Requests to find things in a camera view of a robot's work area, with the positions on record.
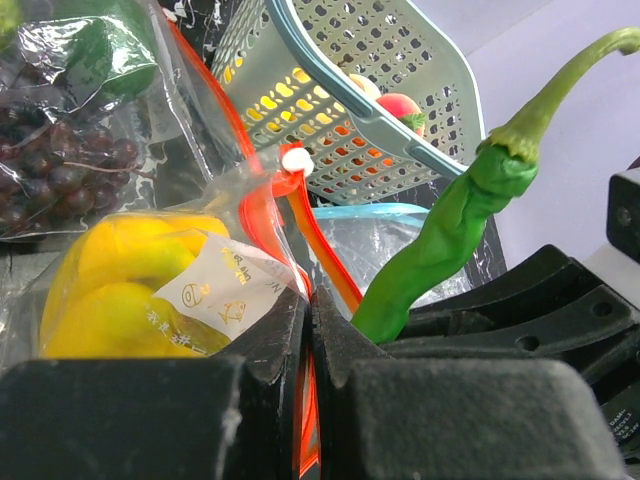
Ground yellow pear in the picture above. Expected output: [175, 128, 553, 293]
[349, 73, 382, 101]

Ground green avocado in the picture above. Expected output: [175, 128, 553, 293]
[50, 5, 161, 99]

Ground orange peach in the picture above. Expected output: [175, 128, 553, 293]
[377, 93, 426, 136]

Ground clear zip bag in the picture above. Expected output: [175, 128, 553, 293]
[314, 203, 504, 307]
[0, 142, 363, 476]
[1, 1, 253, 242]

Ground clear zip top bag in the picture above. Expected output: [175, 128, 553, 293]
[1, 1, 253, 242]

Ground teal plastic basket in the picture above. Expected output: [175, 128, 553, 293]
[212, 1, 484, 205]

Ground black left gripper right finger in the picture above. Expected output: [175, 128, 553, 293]
[310, 290, 626, 479]

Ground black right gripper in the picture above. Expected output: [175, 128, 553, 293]
[385, 168, 640, 471]

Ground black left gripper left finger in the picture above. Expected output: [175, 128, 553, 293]
[1, 291, 306, 479]

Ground yellow bananas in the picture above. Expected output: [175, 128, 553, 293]
[38, 213, 228, 359]

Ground dark red grapes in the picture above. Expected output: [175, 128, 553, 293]
[0, 70, 141, 236]

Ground green cucumber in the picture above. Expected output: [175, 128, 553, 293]
[351, 27, 639, 344]

